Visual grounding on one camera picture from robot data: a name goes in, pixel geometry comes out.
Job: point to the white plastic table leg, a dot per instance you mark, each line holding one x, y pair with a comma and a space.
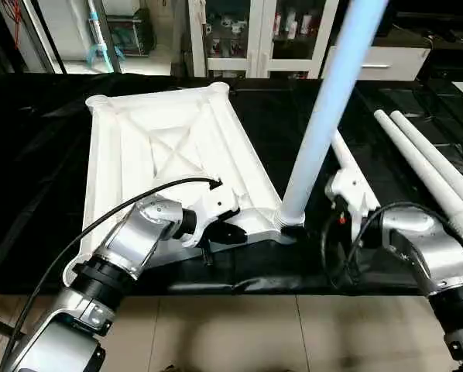
348, 159
440, 159
332, 101
425, 174

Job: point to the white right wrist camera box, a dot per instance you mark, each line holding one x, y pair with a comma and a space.
351, 190

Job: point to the white drawer unit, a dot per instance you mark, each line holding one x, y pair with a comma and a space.
386, 63

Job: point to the white drawer cabinet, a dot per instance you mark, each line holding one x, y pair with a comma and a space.
448, 54

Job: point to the blue frame trolley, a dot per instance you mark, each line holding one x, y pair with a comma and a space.
111, 43

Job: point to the black work mat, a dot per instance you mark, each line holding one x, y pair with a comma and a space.
46, 170

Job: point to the white plastic table top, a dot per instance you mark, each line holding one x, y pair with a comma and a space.
162, 147

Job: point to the white glass door cabinet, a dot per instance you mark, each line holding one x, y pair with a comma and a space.
247, 39

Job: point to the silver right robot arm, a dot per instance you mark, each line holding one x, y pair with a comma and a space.
440, 256

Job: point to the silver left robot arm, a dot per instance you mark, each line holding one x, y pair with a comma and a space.
115, 256

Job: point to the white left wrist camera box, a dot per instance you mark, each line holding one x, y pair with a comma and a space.
212, 205

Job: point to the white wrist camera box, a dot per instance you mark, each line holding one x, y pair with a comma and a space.
351, 190
212, 205

